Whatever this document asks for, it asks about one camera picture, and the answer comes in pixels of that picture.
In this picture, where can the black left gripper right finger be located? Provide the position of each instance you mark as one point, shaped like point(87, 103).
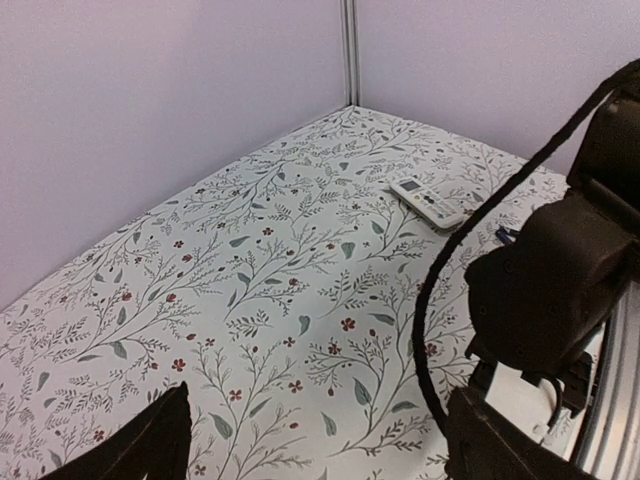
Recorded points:
point(482, 444)

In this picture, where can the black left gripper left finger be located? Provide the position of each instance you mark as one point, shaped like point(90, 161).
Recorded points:
point(153, 445)

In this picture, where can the small white remote control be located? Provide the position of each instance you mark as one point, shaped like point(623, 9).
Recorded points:
point(429, 205)

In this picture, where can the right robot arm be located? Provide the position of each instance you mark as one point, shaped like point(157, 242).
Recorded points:
point(536, 302)

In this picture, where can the floral patterned table mat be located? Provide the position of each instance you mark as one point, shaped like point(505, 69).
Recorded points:
point(280, 289)

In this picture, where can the aluminium front frame rail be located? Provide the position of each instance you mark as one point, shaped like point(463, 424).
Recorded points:
point(608, 447)

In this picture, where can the right aluminium corner post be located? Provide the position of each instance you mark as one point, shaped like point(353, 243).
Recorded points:
point(350, 41)

